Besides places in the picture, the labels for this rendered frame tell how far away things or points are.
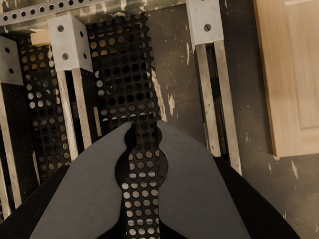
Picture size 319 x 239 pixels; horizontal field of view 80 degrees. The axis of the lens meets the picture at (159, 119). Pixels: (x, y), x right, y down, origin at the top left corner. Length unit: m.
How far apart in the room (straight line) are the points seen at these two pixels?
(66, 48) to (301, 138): 0.59
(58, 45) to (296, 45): 0.55
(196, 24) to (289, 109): 0.29
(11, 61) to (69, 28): 0.21
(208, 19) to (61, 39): 0.33
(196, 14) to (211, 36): 0.06
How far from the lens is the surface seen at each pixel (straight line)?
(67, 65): 0.51
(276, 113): 0.53
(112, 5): 0.54
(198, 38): 0.45
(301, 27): 0.58
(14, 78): 0.66
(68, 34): 0.53
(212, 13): 0.47
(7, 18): 0.66
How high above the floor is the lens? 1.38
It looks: 32 degrees down
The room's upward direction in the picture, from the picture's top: 176 degrees clockwise
